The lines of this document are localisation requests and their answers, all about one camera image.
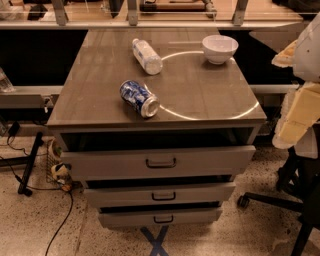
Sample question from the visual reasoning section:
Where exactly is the bottom grey drawer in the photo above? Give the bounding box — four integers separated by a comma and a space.
98, 208, 222, 229

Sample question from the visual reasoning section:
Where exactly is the grey drawer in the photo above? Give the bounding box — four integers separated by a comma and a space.
84, 182, 235, 208
62, 146, 255, 181
98, 208, 222, 229

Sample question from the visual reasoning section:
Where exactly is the black floor cable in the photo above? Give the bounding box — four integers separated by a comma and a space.
0, 133, 74, 256

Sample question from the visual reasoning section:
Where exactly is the black stand leg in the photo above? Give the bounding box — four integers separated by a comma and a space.
18, 132, 43, 196

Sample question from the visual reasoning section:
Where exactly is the middle grey drawer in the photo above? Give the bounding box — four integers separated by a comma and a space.
84, 182, 235, 208

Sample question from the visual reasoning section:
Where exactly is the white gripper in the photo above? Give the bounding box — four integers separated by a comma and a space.
271, 13, 320, 149

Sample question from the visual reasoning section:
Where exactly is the metal railing shelf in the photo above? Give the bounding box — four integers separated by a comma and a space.
0, 0, 303, 29

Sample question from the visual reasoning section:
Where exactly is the clear plastic water bottle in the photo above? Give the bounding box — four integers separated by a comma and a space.
132, 38, 163, 75

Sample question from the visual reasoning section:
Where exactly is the wire basket with items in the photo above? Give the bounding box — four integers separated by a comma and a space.
47, 139, 72, 192

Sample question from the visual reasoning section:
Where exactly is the grey drawer cabinet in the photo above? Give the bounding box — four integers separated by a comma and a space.
48, 29, 265, 228

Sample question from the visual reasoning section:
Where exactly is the blue soda can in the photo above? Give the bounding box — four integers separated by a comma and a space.
119, 80, 160, 118

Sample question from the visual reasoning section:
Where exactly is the top grey drawer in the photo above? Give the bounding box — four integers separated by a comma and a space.
62, 146, 255, 181

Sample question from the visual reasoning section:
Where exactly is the white bowl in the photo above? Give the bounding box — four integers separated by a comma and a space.
202, 35, 239, 65

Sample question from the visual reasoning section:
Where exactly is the blue tape cross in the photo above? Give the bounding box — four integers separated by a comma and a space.
140, 226, 169, 256

